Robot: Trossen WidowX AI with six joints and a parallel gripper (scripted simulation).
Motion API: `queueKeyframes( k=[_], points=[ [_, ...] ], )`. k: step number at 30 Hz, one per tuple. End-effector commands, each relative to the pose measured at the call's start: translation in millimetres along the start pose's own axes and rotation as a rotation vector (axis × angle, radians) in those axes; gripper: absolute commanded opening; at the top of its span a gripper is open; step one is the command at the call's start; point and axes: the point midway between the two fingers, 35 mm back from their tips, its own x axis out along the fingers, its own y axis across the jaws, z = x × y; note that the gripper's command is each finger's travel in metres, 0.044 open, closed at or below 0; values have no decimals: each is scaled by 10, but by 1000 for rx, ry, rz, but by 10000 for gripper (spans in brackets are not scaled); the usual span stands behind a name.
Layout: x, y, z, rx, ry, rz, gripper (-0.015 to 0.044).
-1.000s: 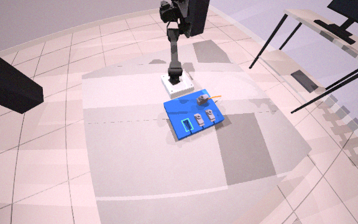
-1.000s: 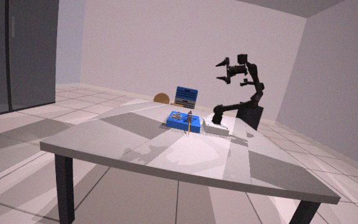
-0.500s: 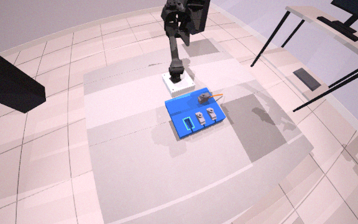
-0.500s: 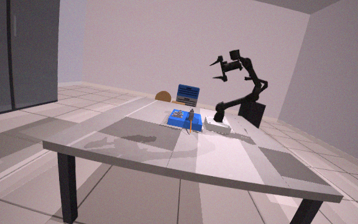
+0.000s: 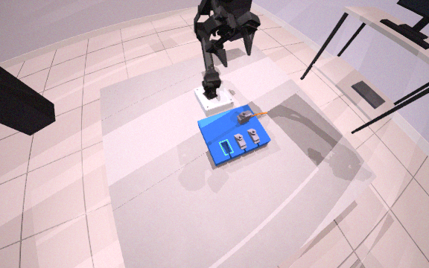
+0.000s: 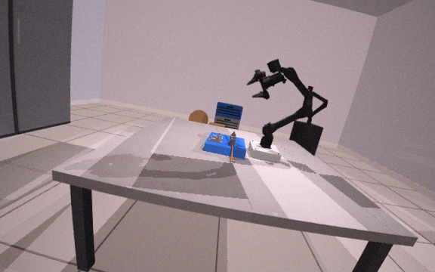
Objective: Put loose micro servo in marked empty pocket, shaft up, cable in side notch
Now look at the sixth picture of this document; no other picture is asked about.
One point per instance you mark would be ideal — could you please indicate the blue flat plate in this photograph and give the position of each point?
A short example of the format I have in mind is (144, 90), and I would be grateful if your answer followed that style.
(220, 144)

